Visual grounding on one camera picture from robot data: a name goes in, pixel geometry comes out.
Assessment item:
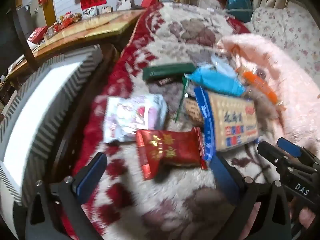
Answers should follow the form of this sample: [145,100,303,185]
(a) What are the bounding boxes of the pink quilted blanket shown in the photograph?
[217,34,319,155]

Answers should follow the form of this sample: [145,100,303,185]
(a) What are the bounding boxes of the red banner on wall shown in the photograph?
[80,0,107,10]

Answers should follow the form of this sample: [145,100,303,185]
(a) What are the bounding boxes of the light blue sachima packet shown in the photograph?
[184,66,246,97]

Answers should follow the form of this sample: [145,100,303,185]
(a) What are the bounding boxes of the black Nescafe coffee stick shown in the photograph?
[156,77,176,86]

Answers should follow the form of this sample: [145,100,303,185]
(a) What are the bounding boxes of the orange cracker pack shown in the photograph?
[235,67,283,107]

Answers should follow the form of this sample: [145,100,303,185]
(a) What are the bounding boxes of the white tray with striped rim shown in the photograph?
[1,44,103,239]

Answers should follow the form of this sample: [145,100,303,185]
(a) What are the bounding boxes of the wooden coffee table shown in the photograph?
[0,9,146,81]

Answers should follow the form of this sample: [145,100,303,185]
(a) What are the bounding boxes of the green black matcha packet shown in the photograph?
[174,77,204,126]

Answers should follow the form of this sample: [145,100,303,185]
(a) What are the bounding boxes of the floral white bedsheet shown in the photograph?
[246,2,320,84]

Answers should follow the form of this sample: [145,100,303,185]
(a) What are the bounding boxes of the red gold snack packet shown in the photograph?
[136,127,207,180]

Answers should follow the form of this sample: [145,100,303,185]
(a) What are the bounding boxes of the beige cracker pack blue ends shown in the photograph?
[194,87,259,161]

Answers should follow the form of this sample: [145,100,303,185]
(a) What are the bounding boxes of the red gift box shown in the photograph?
[27,26,48,44]

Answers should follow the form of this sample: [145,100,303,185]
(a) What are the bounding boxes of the teal plastic bag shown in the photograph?
[226,0,254,23]

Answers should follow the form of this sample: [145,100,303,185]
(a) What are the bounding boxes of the white pink strawberry snack bag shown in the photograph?
[103,94,168,144]

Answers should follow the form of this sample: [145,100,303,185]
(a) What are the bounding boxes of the dark green snack packet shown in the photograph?
[143,62,196,81]

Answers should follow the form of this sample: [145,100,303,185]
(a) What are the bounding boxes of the red toy figurines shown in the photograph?
[54,11,82,32]

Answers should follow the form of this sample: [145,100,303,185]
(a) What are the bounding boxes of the red cream floral blanket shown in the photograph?
[72,3,234,239]

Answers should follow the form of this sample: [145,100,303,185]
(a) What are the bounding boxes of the framed photo on table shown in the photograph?
[82,6,97,19]

